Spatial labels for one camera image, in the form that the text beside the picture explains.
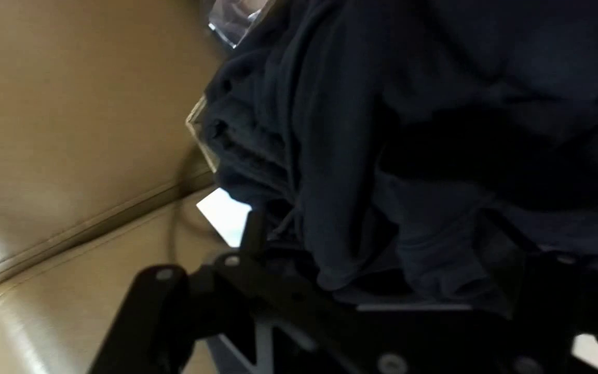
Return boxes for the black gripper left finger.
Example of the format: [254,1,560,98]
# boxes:
[87,263,257,374]

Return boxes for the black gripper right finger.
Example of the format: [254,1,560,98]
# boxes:
[512,258,598,374]

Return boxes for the black cloth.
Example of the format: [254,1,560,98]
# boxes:
[201,0,598,306]

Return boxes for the white cardboard box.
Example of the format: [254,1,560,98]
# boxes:
[185,98,252,249]

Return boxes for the tan leather sofa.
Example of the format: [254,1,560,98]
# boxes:
[0,0,222,374]

